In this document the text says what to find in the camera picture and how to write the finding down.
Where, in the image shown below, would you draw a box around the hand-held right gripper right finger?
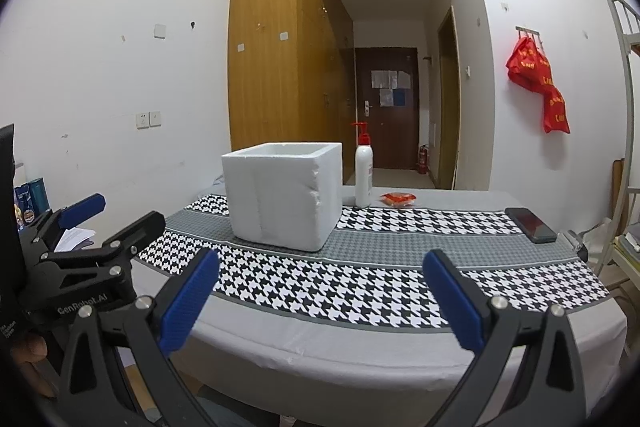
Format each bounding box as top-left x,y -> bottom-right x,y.
422,249 -> 588,427

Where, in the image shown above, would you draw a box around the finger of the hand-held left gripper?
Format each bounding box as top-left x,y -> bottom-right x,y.
39,210 -> 167,276
20,193 -> 107,258

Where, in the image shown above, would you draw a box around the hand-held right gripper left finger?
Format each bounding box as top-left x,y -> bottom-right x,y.
57,248 -> 221,427

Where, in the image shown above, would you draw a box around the white foam box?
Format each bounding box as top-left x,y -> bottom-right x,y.
221,142 -> 343,253

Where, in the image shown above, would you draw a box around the person's left hand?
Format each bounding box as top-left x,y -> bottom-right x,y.
7,334 -> 56,400

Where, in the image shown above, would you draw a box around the white paper sheets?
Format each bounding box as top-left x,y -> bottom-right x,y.
52,227 -> 97,254

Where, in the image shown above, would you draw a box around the black white houndstooth cloth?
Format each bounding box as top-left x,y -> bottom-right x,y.
132,193 -> 611,330

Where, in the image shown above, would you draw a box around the black smartphone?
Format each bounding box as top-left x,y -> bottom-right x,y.
505,207 -> 558,244

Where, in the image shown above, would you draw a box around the red snack packet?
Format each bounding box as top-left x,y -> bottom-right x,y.
378,191 -> 417,206

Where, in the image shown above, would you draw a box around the grey table cover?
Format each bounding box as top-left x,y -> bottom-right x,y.
125,189 -> 628,427

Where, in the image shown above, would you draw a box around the white pump bottle red cap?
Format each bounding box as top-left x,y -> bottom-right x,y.
351,122 -> 373,208

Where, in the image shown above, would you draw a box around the dark brown entry door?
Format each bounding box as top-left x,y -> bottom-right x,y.
355,48 -> 419,168

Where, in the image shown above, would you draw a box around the wooden side door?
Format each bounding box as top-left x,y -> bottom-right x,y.
437,6 -> 461,190

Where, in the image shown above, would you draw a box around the wooden boards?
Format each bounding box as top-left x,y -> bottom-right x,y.
611,158 -> 626,218

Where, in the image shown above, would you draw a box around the red plastic bag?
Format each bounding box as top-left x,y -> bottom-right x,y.
506,38 -> 553,92
542,84 -> 571,134

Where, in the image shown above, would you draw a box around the wooden wardrobe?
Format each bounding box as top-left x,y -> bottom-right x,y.
228,0 -> 356,152

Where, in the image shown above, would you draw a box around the white metal bunk bed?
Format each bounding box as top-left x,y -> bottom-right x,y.
597,0 -> 640,278

